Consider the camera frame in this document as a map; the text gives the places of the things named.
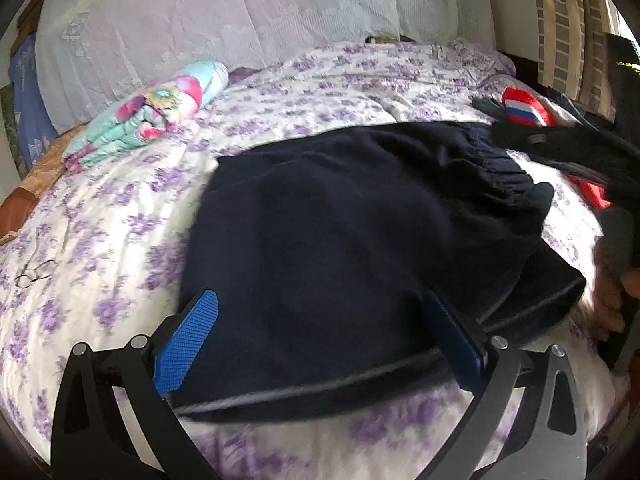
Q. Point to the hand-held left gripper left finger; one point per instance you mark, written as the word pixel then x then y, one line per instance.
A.
pixel 187 345

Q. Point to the brown pillow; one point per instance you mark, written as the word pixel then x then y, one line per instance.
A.
pixel 20 200

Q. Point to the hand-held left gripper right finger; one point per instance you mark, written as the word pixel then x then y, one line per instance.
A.
pixel 455 340

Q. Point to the red white blue cloth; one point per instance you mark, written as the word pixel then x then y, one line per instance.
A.
pixel 525 105

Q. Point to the thin-framed eyeglasses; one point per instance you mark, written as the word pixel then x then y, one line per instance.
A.
pixel 35 274

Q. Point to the blue patterned cloth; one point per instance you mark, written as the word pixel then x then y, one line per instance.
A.
pixel 30 100

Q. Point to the white lace curtain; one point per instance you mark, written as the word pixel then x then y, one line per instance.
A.
pixel 225 15

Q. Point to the navy blue pants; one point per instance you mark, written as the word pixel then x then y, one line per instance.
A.
pixel 325 235

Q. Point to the person's right hand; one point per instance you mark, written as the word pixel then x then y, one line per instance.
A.
pixel 609 302

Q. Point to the beige brick-patterned curtain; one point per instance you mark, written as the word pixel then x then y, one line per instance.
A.
pixel 565 25

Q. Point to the purple floral bed sheet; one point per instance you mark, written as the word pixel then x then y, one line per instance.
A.
pixel 125 260

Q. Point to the dark cloth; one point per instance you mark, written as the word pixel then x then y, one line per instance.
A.
pixel 625 80

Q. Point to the folded teal pink floral blanket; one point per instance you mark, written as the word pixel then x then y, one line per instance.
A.
pixel 150 110

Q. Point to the black garment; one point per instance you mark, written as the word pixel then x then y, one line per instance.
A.
pixel 575 150

